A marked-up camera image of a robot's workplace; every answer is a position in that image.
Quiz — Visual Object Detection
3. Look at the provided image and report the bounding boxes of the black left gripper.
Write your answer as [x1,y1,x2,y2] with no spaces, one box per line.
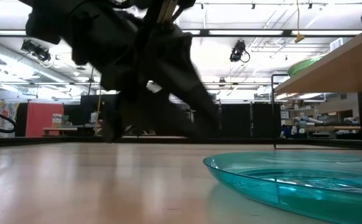
[100,58,221,144]

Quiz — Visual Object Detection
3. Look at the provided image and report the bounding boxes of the green translucent plastic plate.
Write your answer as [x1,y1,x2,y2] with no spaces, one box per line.
[286,53,330,78]

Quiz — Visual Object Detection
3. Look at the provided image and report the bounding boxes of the wooden shelf with black legs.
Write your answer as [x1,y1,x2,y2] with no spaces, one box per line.
[270,23,362,150]

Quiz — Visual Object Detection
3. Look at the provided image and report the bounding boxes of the black partition screens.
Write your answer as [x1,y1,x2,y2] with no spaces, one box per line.
[199,102,282,139]

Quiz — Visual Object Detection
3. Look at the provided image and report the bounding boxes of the black beam with light bars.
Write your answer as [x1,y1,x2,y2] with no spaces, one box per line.
[0,29,362,38]

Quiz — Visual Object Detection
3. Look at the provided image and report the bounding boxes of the teal translucent plastic plate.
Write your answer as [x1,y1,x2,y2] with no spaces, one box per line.
[202,151,362,224]

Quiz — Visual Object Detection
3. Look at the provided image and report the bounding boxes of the cluttered wooden workbench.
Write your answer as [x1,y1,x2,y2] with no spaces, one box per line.
[280,114,362,140]

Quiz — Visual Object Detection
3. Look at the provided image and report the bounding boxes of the wooden bench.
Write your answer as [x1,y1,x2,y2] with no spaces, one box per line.
[42,126,96,137]

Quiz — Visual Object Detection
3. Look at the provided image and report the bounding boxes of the orange partition panel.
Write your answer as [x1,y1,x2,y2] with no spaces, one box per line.
[25,102,65,138]

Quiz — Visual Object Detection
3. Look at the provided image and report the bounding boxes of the black ceiling-mounted device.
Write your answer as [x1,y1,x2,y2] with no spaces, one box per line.
[21,39,52,63]

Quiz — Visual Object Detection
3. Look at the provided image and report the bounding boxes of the black overhead camera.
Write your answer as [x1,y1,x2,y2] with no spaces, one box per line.
[229,39,251,63]

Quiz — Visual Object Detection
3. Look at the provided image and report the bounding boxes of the thin black hanging cable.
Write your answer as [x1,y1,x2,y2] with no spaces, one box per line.
[87,67,95,96]

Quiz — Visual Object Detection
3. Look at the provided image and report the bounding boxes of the black aluminium table frame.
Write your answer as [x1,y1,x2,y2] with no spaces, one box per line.
[0,134,362,151]

